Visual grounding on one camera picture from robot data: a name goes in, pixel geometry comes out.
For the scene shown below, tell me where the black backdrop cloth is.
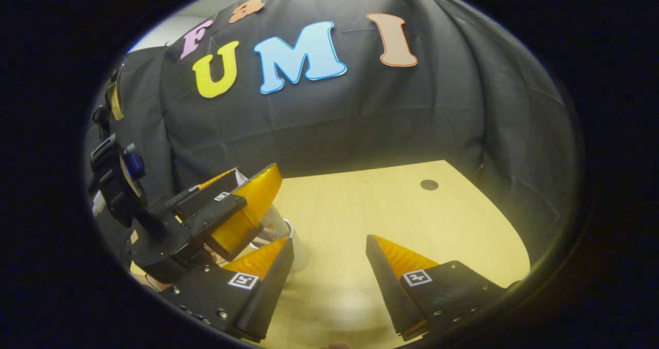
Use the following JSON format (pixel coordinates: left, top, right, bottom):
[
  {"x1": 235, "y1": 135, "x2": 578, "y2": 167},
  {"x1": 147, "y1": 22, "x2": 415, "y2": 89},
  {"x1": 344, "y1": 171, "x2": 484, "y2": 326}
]
[{"x1": 85, "y1": 0, "x2": 577, "y2": 267}]

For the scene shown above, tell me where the white cup with wooden handle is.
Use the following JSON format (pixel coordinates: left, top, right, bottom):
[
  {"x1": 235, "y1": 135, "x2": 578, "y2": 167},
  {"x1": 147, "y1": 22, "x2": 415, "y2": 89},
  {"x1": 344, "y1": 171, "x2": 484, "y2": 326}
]
[{"x1": 249, "y1": 218, "x2": 311, "y2": 273}]

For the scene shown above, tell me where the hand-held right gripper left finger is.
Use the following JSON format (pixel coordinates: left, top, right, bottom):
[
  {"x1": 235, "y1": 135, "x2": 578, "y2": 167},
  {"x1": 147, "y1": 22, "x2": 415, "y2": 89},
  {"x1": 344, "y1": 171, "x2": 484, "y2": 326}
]
[{"x1": 160, "y1": 237, "x2": 295, "y2": 343}]

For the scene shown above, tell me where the light wooden desktop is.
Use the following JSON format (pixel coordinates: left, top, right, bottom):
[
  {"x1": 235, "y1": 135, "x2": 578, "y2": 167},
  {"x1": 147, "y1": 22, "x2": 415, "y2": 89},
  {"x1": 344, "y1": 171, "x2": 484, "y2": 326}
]
[{"x1": 129, "y1": 160, "x2": 531, "y2": 349}]

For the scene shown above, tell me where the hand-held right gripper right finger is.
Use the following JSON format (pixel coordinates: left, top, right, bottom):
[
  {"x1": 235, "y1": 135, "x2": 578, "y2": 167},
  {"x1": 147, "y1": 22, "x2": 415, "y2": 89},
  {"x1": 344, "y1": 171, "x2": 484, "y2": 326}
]
[{"x1": 366, "y1": 234, "x2": 508, "y2": 342}]

